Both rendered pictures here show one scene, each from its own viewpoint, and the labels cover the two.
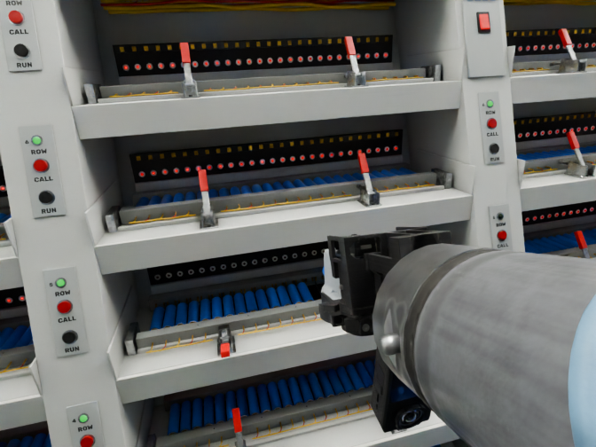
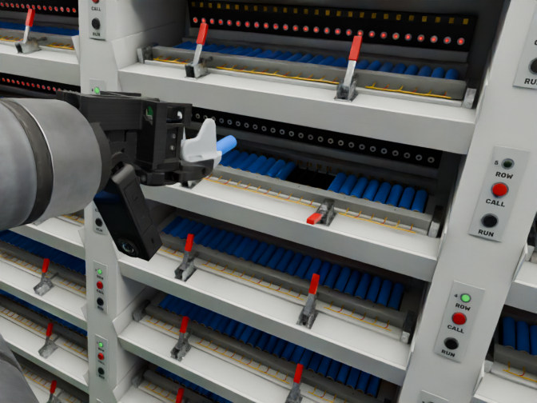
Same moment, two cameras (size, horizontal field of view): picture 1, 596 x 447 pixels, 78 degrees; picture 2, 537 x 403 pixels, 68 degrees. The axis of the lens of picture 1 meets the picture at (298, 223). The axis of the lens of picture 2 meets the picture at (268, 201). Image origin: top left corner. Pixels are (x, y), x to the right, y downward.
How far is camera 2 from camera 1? 0.40 m
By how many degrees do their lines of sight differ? 37
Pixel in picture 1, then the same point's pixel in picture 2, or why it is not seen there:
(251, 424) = (206, 254)
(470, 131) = (507, 33)
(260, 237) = (226, 98)
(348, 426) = (272, 298)
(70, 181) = (109, 13)
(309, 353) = (244, 217)
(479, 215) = (475, 153)
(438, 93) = not seen: outside the picture
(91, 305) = not seen: hidden behind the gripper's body
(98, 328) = not seen: hidden behind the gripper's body
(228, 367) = (183, 198)
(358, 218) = (320, 109)
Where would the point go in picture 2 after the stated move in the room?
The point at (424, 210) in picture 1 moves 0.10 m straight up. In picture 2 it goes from (400, 123) to (417, 46)
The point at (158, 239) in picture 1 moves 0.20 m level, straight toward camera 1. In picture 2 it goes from (153, 76) to (72, 73)
